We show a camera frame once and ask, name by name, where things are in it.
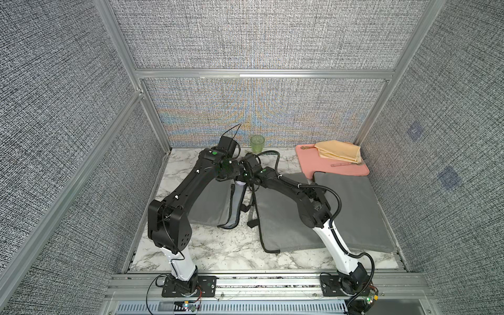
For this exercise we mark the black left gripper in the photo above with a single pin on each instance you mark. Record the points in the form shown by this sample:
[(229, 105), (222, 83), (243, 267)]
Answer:
[(236, 171)]

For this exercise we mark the grey laptop bag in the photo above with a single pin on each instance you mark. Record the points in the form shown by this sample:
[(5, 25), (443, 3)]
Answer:
[(288, 210), (219, 205), (360, 221)]

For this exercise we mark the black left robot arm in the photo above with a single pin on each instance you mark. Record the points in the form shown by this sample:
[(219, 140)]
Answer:
[(168, 222)]

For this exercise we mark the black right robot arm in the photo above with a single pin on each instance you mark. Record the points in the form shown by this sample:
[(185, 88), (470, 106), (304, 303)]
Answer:
[(356, 271)]

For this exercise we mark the green plastic cup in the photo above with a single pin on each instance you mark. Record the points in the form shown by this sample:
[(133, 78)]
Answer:
[(257, 143)]

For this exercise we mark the pink tray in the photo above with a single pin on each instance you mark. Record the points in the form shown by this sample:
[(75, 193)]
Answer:
[(310, 163)]

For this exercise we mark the tan folded cloth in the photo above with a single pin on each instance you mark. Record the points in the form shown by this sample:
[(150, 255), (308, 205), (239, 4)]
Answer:
[(337, 150)]

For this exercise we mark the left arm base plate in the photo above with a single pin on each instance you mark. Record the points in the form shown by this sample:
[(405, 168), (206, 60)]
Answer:
[(206, 285)]

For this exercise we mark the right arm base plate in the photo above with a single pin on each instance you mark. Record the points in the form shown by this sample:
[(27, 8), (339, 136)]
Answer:
[(330, 285)]

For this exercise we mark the aluminium front rail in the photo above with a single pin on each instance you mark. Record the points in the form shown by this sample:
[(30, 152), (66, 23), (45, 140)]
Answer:
[(267, 292)]

